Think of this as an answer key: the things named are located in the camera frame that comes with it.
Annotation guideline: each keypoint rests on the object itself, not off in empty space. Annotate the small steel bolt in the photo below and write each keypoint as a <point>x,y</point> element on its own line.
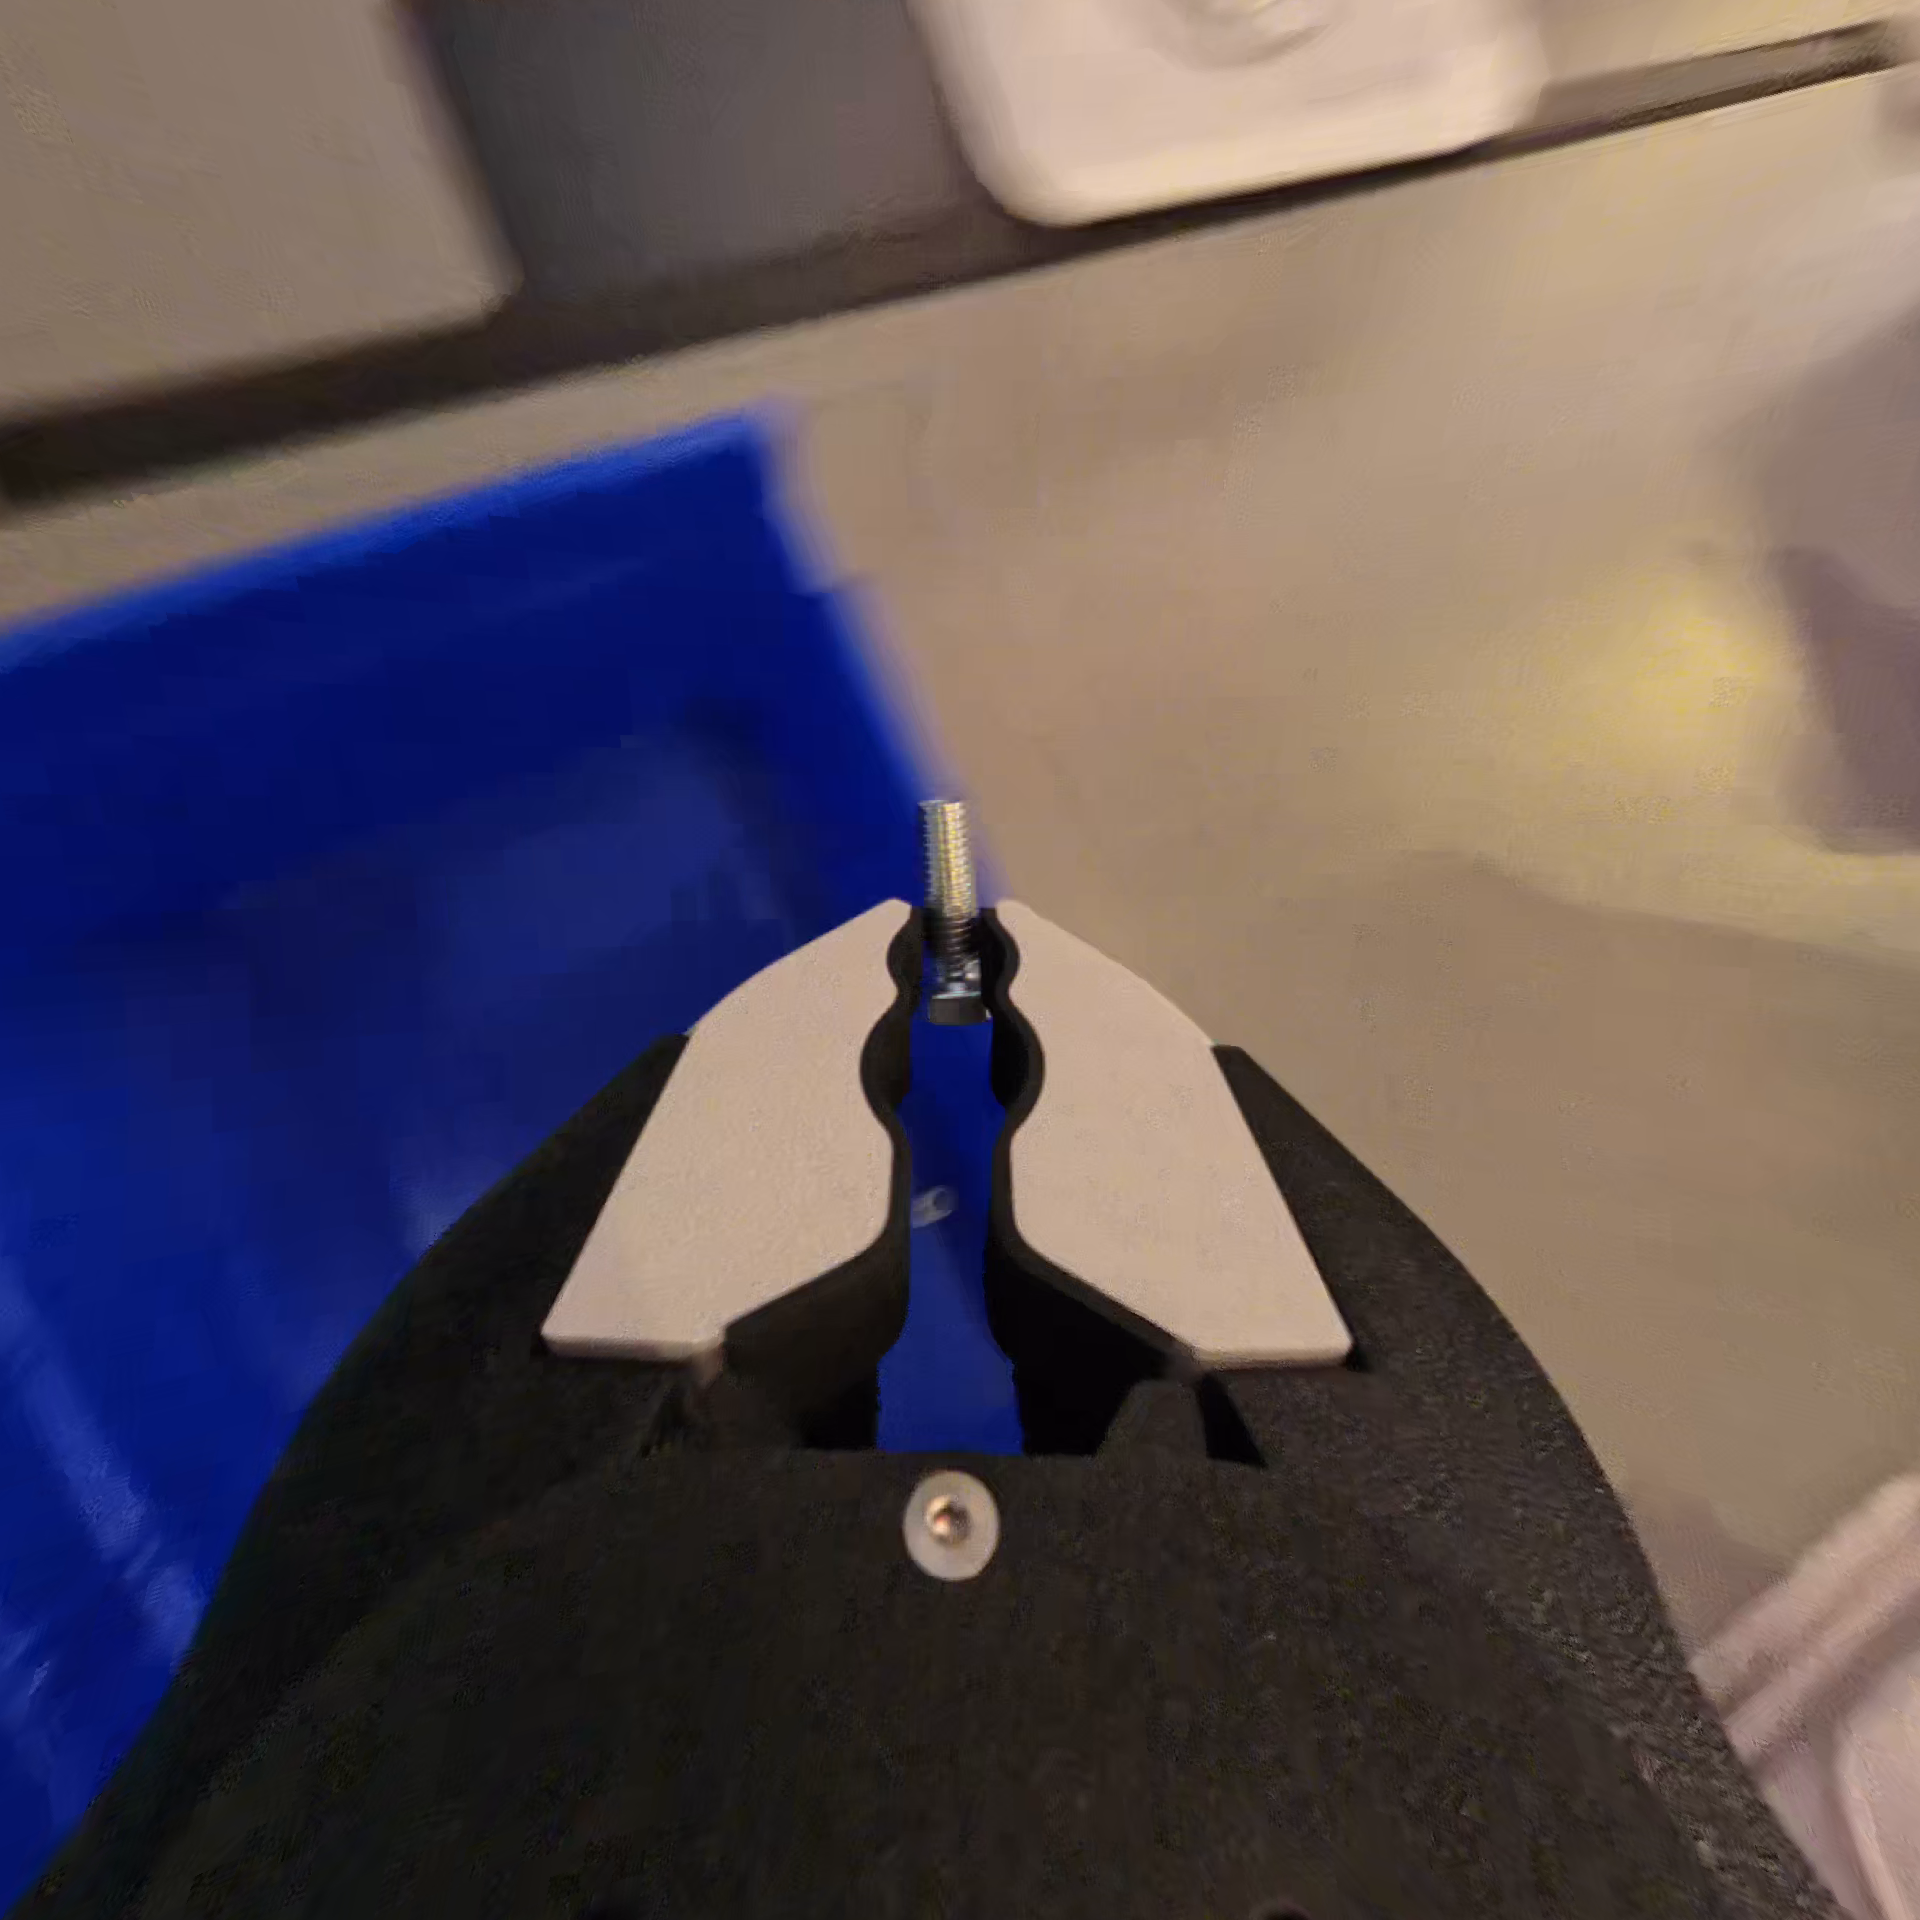
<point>944,854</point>

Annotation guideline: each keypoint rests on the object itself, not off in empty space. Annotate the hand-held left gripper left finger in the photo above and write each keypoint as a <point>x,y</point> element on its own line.
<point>734,1185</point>

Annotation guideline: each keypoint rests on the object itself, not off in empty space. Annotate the blue plastic bin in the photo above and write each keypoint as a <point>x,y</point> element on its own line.
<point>376,900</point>

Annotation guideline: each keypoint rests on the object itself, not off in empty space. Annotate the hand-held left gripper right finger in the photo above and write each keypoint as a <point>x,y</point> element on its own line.
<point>1172,1201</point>

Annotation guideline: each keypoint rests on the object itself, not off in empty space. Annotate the wooden board document stand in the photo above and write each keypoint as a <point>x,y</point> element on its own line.
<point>1276,120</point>

